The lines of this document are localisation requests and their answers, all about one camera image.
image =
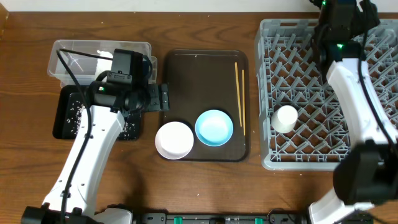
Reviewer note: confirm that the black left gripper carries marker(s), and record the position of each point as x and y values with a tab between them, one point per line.
163	100

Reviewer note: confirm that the rice leftovers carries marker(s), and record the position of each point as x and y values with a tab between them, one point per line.
71	123

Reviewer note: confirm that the light blue bowl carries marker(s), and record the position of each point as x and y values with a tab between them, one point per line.
214	128

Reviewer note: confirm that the white napkin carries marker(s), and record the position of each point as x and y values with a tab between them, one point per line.
103	64

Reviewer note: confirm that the pale green cup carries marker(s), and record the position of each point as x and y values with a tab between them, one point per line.
284	119

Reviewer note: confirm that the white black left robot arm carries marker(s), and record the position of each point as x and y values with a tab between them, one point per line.
73	197

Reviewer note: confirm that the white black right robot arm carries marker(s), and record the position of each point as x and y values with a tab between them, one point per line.
367	176

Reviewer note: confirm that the grey dishwasher rack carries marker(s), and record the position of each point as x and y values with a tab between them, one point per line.
287	75

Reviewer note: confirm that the dark brown serving tray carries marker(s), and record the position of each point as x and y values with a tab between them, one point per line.
202	80

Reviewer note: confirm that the pink white bowl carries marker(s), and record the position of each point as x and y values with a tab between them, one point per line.
174	140

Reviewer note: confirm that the wooden chopstick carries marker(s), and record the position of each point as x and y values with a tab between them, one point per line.
238	93
243	102

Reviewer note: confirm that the clear plastic bin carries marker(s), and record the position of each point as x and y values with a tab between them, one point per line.
84	67

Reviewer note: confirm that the black plastic tray bin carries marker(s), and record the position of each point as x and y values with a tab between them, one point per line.
68	94

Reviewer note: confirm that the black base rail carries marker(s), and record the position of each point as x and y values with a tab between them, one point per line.
270	218

